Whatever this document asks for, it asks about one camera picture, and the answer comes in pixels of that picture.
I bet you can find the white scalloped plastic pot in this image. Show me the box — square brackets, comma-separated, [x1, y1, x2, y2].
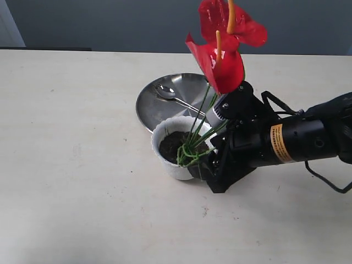
[151, 116, 216, 180]

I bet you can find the red artificial flower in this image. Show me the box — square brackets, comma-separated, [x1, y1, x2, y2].
[175, 0, 268, 167]

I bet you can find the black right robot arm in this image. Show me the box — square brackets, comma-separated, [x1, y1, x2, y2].
[188, 81, 351, 193]

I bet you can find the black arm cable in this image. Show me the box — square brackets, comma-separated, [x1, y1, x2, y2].
[304, 161, 352, 195]

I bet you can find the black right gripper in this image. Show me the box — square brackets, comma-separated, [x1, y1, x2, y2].
[187, 81, 278, 195]

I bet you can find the steel spoon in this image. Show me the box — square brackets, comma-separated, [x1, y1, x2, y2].
[153, 84, 205, 116]

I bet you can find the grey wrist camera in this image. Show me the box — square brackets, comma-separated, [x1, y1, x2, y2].
[206, 95, 229, 128]

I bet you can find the dark potting soil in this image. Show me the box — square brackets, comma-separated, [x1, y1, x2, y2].
[159, 131, 209, 167]

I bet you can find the round steel plate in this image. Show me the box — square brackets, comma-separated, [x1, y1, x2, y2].
[135, 73, 215, 132]

